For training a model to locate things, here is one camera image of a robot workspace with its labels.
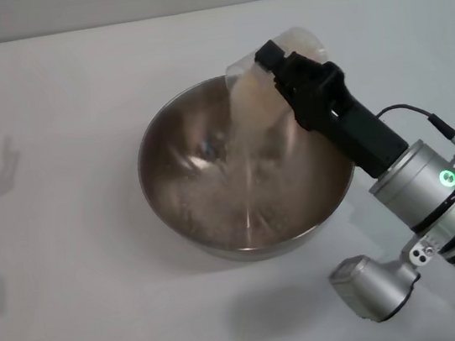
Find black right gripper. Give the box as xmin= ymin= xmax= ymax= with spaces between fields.
xmin=252 ymin=23 xmax=412 ymax=194

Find translucent plastic measuring cup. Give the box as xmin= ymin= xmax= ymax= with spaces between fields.
xmin=220 ymin=23 xmax=337 ymax=132

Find white rice grains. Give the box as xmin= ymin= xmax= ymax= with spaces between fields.
xmin=155 ymin=64 xmax=310 ymax=257

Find stainless steel mixing bowl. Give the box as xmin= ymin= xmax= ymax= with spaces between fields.
xmin=125 ymin=58 xmax=369 ymax=275

